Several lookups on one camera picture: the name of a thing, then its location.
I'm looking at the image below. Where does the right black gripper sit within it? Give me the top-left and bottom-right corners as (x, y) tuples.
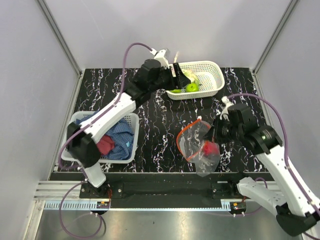
(202, 115), (243, 144)

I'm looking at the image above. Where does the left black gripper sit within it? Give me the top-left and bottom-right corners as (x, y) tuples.
(150, 63), (191, 93)

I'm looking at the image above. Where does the fake green white cabbage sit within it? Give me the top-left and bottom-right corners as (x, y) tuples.
(182, 69), (200, 85)

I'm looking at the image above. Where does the fake red fruit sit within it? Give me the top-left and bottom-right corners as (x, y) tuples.
(202, 141), (220, 156)

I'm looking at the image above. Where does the fake green apple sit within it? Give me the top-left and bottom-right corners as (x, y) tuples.
(185, 82), (199, 93)
(170, 89), (182, 94)

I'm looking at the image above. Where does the clear zip top bag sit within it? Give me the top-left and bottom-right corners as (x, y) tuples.
(176, 117), (221, 177)

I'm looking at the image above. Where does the fake green onion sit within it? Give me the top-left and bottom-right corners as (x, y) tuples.
(173, 51), (179, 63)

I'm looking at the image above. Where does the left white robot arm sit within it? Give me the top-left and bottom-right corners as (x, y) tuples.
(63, 59), (191, 198)

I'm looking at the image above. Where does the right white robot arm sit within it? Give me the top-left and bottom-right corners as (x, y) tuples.
(204, 101), (320, 237)

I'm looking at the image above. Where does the white perforated plastic basket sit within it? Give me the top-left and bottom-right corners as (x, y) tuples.
(166, 60), (225, 100)

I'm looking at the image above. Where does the blue checkered cloth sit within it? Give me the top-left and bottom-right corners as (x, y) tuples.
(73, 114), (136, 161)

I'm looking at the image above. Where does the white laundry basket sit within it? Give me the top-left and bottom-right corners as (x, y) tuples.
(59, 111), (140, 165)

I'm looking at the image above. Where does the dark red cloth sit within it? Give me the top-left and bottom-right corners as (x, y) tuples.
(96, 135), (115, 156)

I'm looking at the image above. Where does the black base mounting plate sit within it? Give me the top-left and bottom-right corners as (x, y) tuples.
(79, 173), (247, 211)

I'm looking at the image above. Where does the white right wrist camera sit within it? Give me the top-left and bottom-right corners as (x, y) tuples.
(219, 96), (234, 121)

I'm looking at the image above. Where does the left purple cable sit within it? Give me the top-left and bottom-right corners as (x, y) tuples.
(57, 42), (155, 237)

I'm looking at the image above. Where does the purple cable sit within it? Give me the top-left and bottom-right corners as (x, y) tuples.
(226, 93), (320, 239)
(57, 42), (155, 237)

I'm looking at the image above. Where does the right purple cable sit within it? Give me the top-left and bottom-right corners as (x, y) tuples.
(226, 93), (320, 239)

